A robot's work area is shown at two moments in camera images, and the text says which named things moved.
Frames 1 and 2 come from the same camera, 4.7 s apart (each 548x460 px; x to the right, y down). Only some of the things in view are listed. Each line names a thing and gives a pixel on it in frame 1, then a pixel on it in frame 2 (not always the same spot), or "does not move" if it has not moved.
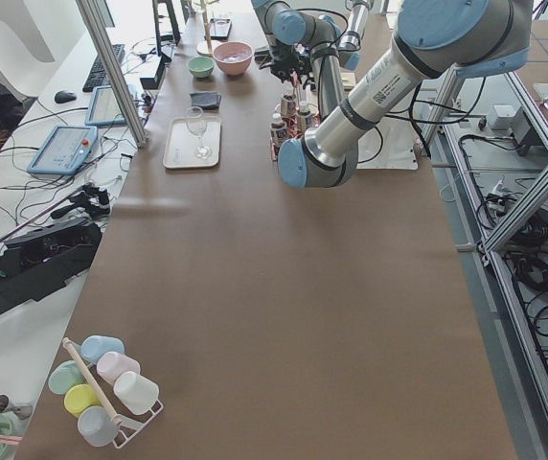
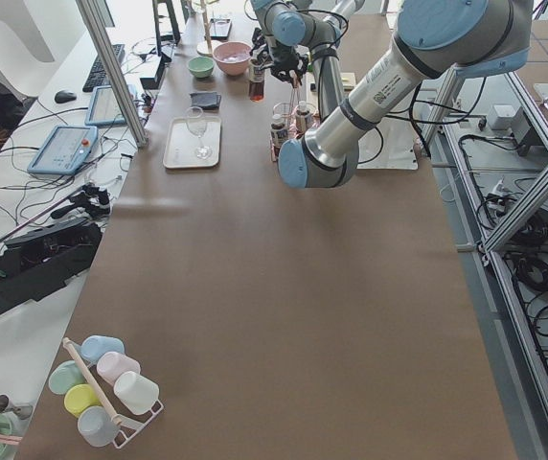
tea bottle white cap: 288,103 -> 257,78
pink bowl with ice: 232,57 does not move
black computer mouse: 64,96 does not move
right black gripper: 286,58 does not move
